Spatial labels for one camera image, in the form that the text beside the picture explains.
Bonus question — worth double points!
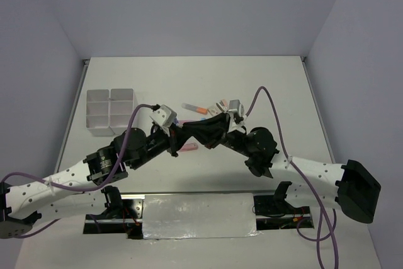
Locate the staples box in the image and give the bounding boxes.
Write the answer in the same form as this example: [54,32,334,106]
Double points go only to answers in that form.
[207,104,223,117]

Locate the white compartment organizer box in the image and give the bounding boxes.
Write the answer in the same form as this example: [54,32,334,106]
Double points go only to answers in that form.
[86,88,138,137]

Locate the orange capped marker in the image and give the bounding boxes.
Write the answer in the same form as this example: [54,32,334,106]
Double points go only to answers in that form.
[181,103,208,115]

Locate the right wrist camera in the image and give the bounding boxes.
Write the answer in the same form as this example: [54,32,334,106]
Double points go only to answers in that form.
[227,100,246,134]

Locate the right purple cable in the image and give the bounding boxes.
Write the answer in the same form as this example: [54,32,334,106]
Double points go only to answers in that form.
[245,86,339,269]

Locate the silver tape panel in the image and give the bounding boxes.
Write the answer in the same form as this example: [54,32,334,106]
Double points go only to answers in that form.
[142,193,258,239]

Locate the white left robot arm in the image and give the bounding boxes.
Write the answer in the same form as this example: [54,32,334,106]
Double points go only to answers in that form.
[1,123,225,239]

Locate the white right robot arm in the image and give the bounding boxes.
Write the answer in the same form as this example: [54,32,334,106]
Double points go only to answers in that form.
[181,113,381,224]

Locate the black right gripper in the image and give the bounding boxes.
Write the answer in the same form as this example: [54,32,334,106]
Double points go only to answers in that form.
[183,113,252,157]

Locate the pink transparent case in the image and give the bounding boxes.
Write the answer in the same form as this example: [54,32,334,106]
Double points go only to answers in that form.
[179,142,198,152]

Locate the purple pink case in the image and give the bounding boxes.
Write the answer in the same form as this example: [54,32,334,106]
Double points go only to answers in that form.
[177,120,195,124]

